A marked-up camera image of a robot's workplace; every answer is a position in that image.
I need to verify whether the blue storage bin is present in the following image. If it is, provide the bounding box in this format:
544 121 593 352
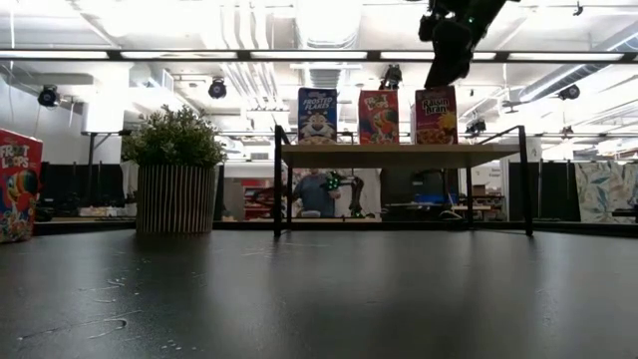
416 192 460 204

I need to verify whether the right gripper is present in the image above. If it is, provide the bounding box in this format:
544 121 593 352
419 13 474 91

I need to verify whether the wooden shelf with black frame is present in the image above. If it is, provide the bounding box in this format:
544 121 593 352
272 124 534 238

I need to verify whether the Froot Loops cereal box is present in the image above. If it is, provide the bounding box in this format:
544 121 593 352
357 89 401 146
0 128 44 244

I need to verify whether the black room divider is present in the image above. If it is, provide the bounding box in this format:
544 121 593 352
38 162 139 218
507 160 582 223

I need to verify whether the red background shelving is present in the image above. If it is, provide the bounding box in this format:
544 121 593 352
243 177 275 221

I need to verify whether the Raisin Bran cereal box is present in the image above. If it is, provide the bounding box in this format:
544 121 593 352
411 86 459 146

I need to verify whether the person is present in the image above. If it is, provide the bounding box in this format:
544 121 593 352
292 168 345 219

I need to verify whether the black aluminium table frame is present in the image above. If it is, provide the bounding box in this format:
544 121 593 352
32 218 638 238

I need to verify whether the Frosted Flakes cereal box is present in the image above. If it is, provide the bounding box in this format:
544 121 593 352
297 87 339 146

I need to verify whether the green plant in striped pot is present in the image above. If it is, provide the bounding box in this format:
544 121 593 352
121 104 228 235

